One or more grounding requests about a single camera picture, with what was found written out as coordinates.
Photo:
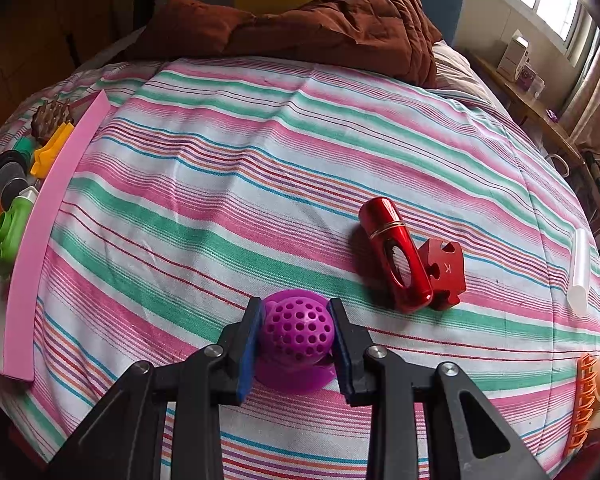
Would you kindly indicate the orange plastic rack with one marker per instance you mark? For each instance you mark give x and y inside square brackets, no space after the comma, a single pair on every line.
[582,410]

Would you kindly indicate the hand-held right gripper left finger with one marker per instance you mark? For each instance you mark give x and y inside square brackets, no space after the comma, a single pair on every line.
[247,350]

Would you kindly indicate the brown duvet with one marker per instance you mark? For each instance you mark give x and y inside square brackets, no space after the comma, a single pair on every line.
[305,30]

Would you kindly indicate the yellow plastic piece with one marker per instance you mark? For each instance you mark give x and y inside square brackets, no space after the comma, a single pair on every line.
[50,152]

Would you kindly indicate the pink-edged white foam tray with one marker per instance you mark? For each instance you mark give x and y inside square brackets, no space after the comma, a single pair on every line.
[45,240]

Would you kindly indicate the purple box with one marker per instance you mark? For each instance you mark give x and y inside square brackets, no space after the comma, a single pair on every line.
[530,77]

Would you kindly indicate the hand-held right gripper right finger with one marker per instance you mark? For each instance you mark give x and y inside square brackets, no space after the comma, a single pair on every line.
[342,355]

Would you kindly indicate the black grey roll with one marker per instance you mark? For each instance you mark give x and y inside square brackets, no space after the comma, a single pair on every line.
[10,175]

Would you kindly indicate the white pillow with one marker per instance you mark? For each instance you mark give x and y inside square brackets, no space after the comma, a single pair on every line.
[462,75]

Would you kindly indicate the red metal bottle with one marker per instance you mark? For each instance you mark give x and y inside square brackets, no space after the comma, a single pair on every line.
[380,215]

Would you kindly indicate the purple perforated ball toy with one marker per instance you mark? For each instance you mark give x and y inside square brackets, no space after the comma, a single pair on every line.
[295,330]

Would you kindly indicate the wooden side table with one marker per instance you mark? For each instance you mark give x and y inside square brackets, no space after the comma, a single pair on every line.
[540,115]

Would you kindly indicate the red puzzle piece block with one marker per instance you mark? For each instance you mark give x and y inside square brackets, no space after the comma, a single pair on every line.
[450,285]

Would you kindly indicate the pink curtain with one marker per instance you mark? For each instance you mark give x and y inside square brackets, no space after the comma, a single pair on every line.
[595,105]

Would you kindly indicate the green plastic toy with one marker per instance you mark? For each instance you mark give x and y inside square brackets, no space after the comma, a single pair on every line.
[7,232]

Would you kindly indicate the striped bedsheet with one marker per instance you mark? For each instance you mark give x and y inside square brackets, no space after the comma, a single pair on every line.
[280,160]

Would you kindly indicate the white plastic tube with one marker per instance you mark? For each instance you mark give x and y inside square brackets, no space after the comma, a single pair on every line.
[579,270]

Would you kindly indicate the wooden wardrobe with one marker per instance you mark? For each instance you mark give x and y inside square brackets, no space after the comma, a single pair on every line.
[30,35]

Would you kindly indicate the white box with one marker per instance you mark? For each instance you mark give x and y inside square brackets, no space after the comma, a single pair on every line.
[512,55]

